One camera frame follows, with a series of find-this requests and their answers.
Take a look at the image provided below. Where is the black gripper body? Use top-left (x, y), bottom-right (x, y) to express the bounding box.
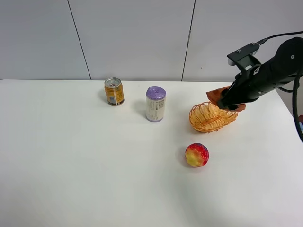
top-left (227, 61), bottom-right (277, 104)

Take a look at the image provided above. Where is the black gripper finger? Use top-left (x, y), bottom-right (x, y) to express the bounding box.
top-left (216, 86), bottom-right (237, 110)

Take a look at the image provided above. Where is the orange waffle slice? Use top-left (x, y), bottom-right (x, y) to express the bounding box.
top-left (206, 86), bottom-right (246, 112)

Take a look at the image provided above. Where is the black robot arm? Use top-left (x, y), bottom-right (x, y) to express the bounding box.
top-left (215, 37), bottom-right (303, 111)

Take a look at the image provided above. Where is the orange wicker basket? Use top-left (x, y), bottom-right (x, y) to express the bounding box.
top-left (189, 102), bottom-right (238, 133)

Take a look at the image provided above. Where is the red yellow strawberry toy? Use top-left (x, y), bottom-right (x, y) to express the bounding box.
top-left (185, 143), bottom-right (209, 167)

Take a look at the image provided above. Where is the blue object at table edge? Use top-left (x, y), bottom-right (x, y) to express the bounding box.
top-left (299, 115), bottom-right (303, 131)

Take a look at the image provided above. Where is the purple trash bag roll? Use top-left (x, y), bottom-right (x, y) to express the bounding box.
top-left (145, 86), bottom-right (166, 122)

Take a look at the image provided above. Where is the gold beverage can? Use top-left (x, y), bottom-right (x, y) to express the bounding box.
top-left (104, 77), bottom-right (125, 106)

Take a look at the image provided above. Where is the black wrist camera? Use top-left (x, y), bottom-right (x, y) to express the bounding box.
top-left (227, 43), bottom-right (261, 72)

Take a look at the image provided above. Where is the black cable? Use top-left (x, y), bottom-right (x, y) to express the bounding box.
top-left (258, 31), bottom-right (303, 143)

